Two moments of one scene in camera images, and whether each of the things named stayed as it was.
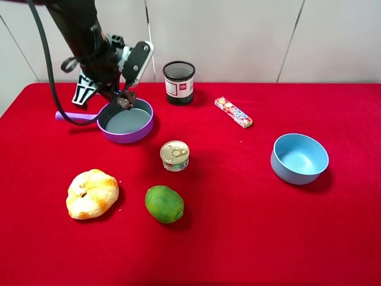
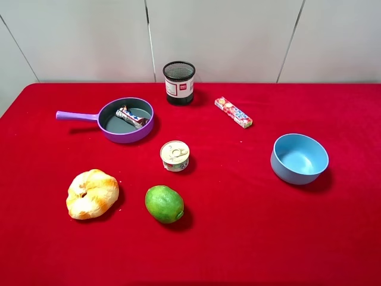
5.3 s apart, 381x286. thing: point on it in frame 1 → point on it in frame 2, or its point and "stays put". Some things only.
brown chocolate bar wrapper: [127, 100] → [125, 112]
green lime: [164, 204] stays put
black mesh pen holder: [178, 77] stays put
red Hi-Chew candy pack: [227, 107] stays put
